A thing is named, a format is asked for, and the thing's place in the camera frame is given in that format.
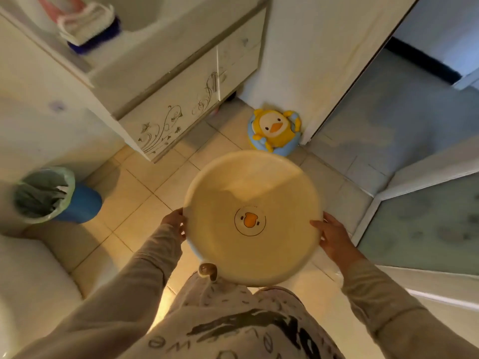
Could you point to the person's left fingers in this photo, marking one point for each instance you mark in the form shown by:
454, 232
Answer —
182, 225

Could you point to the yellow duck child potty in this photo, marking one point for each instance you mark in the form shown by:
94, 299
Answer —
275, 131

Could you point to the cream round plastic basin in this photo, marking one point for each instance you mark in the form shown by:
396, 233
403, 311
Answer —
252, 216

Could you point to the blue scrub brush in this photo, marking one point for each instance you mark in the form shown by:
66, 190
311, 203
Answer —
98, 38

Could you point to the blue waste bin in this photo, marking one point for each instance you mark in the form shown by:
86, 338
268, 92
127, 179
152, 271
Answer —
80, 204

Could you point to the person's left forearm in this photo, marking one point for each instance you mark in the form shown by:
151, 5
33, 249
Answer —
112, 295

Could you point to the person's printed grey clothing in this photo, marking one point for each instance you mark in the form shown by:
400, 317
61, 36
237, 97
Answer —
239, 321

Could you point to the frosted glass shower door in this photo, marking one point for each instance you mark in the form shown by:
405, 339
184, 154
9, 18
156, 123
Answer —
423, 228

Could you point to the person's right hand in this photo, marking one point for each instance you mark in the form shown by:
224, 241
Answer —
336, 241

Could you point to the white floral vanity cabinet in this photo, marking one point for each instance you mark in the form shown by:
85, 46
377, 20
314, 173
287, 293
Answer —
194, 93

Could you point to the white folded cloth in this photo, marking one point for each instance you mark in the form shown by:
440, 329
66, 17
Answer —
86, 23

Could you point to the white door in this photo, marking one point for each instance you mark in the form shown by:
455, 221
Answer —
322, 59

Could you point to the green bin liner bag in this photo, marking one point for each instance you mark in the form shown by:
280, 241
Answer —
43, 194

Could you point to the person's right forearm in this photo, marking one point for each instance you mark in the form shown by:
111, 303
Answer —
396, 314

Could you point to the pink towel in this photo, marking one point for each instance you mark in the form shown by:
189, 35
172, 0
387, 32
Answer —
60, 4

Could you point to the person's right thumb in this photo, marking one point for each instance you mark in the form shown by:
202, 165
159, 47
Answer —
317, 226

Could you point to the person's left hand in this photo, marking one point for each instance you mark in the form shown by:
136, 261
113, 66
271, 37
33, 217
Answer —
173, 219

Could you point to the white washbasin counter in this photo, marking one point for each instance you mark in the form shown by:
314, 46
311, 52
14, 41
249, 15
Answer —
112, 48

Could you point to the white toilet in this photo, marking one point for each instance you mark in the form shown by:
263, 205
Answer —
30, 291

